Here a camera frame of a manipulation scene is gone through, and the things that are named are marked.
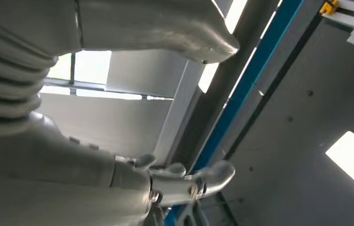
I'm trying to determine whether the bright window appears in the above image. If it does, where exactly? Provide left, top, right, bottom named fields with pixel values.
left=40, top=49, right=175, bottom=101

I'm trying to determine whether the long ceiling light strip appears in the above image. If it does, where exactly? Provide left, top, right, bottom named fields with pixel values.
left=197, top=0, right=249, bottom=94

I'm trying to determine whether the blue ceiling beam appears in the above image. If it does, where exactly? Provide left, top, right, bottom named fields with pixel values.
left=164, top=0, right=304, bottom=226

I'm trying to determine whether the yellow rail clip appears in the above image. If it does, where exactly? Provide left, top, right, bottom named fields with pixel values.
left=319, top=0, right=340, bottom=15

